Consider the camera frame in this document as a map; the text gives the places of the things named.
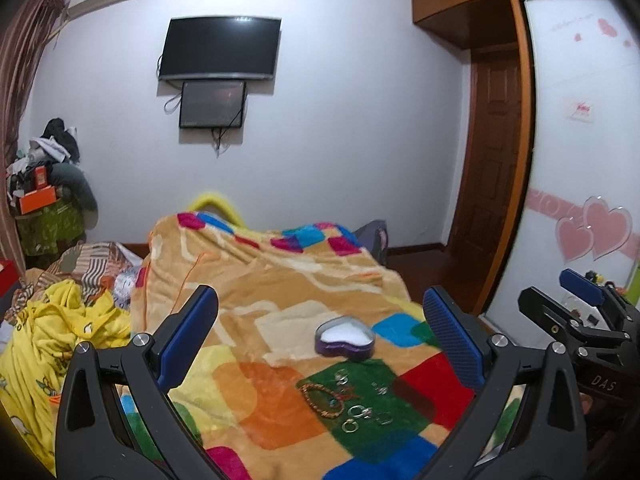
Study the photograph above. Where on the grey purple bag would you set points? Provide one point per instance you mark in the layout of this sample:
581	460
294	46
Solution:
374	237

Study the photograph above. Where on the colourful patchwork fleece blanket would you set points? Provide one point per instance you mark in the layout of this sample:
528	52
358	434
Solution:
260	400

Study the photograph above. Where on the purple heart-shaped jewelry box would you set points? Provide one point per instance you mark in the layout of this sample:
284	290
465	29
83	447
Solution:
344	337

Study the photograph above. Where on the small wall monitor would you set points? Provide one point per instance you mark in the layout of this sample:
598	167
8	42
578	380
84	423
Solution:
212	104

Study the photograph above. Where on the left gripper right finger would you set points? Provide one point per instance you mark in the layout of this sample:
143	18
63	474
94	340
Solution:
547	439

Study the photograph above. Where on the green patterned cloth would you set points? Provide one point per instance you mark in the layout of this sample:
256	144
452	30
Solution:
46	230

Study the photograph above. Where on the red box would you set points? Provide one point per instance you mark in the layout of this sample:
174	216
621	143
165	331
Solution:
9	278

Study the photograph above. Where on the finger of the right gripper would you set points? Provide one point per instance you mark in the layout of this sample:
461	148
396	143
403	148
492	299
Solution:
604	307
562	325

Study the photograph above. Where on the yellow cartoon bedsheet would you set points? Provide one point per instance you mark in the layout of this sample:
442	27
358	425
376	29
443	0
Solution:
36	359

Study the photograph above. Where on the yellow curved headboard tube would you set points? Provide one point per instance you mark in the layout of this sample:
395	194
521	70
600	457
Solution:
215	202

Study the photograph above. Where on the wardrobe door with pink hearts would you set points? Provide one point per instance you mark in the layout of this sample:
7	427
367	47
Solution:
582	204

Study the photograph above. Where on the pile of clothes and boxes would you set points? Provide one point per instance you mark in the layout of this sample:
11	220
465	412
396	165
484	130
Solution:
53	158

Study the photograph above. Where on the brown wooden door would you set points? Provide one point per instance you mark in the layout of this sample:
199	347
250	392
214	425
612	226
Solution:
491	154

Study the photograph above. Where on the orange box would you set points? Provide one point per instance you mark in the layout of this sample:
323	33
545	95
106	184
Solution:
38	199

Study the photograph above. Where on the striped brown curtain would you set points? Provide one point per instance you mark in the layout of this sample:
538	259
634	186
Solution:
22	46

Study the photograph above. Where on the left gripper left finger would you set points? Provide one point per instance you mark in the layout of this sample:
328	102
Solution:
93	438

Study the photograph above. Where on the large wall television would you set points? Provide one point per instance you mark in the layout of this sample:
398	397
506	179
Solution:
220	47

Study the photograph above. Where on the striped brown pillow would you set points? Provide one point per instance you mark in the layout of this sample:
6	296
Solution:
95	267

